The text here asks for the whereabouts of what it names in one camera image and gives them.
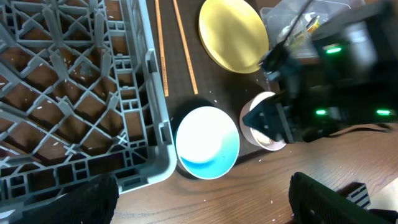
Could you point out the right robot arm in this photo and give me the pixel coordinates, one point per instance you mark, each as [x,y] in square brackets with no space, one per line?
[357,49]

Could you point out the clear plastic bin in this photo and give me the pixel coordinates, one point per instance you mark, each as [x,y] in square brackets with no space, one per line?
[280,19]

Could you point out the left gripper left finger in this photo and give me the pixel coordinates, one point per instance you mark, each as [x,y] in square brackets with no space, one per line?
[92,202]

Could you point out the light blue bowl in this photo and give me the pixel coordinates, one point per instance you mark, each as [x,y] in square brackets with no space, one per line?
[207,143]

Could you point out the green orange snack wrapper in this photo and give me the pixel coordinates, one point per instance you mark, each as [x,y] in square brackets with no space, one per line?
[301,36]

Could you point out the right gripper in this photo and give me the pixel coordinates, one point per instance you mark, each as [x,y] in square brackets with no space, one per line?
[295,114]

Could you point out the grey plastic dish rack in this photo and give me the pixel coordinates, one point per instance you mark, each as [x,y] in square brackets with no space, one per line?
[81,95]

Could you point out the dark brown serving tray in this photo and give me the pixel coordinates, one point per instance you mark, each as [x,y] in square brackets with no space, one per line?
[217,87]

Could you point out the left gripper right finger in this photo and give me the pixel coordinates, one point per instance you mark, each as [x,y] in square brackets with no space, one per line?
[313,202]

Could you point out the yellow round plate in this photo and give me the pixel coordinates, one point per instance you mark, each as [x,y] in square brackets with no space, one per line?
[233,35]

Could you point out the wooden chopstick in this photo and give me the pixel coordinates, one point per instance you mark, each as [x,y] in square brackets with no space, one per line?
[161,48]
[185,48]

